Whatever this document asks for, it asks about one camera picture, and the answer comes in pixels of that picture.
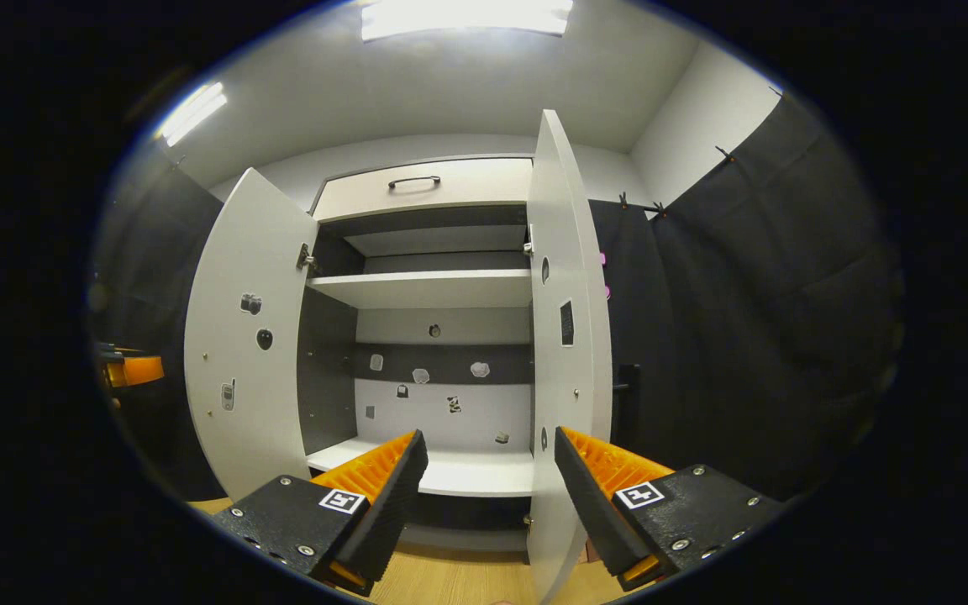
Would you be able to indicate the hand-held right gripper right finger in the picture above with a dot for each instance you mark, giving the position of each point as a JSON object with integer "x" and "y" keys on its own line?
{"x": 593, "y": 512}

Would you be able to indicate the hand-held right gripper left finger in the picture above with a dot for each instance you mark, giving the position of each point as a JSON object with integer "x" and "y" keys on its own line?
{"x": 387, "y": 521}

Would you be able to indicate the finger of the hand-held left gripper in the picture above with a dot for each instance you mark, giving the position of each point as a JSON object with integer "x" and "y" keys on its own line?
{"x": 138, "y": 370}

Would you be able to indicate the white shoe cabinet door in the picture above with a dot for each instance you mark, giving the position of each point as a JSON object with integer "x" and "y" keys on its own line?
{"x": 568, "y": 336}
{"x": 240, "y": 252}

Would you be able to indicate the white double-door shoe cabinet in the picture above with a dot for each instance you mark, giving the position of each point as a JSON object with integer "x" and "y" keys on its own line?
{"x": 442, "y": 290}

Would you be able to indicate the black backdrop cloth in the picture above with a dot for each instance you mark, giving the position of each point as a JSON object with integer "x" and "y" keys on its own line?
{"x": 744, "y": 336}

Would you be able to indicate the long ceiling light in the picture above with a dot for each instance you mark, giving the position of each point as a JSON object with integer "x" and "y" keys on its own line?
{"x": 467, "y": 17}
{"x": 192, "y": 112}

